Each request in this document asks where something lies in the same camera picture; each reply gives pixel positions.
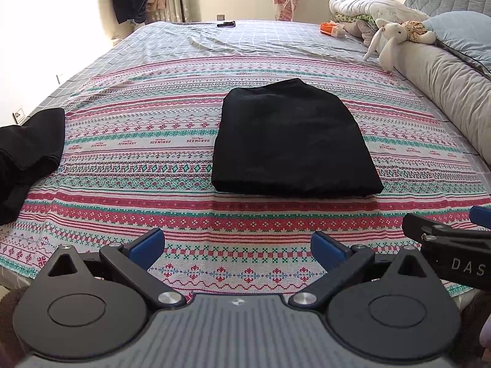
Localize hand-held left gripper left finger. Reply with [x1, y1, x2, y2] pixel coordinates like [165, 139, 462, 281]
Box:
[48, 228, 187, 309]

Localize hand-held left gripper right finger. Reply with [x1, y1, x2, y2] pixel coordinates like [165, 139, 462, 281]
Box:
[289, 231, 428, 309]

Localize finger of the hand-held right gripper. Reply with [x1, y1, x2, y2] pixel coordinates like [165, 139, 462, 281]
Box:
[403, 213, 436, 244]
[431, 206, 491, 238]

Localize black pants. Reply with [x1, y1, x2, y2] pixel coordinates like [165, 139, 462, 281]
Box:
[211, 78, 385, 196]

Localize patterned red green blanket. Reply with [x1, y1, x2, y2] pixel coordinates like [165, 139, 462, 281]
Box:
[0, 52, 491, 300]

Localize long grey bolster pillow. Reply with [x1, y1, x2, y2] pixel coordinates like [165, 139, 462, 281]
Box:
[395, 40, 491, 162]

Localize black folded garment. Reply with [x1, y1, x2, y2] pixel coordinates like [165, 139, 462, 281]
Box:
[0, 107, 66, 226]

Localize light blue pillow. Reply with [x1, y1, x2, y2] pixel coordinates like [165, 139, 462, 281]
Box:
[422, 11, 491, 73]

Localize white plush rabbit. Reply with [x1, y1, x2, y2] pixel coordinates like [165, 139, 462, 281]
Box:
[363, 18, 407, 71]

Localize floral dressed rag doll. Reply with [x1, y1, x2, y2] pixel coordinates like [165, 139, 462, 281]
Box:
[399, 20, 437, 44]

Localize pinkish grey cushion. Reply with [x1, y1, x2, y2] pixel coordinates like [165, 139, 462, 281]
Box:
[341, 21, 378, 39]

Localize orange packet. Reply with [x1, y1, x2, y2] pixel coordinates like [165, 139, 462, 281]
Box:
[319, 22, 346, 38]

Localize folded green blanket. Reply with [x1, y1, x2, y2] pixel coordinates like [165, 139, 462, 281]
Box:
[334, 12, 374, 24]

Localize grey checked bed sheet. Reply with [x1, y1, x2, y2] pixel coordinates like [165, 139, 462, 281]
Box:
[50, 19, 491, 185]

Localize folded white quilt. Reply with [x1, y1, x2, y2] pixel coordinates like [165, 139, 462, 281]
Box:
[329, 0, 430, 24]

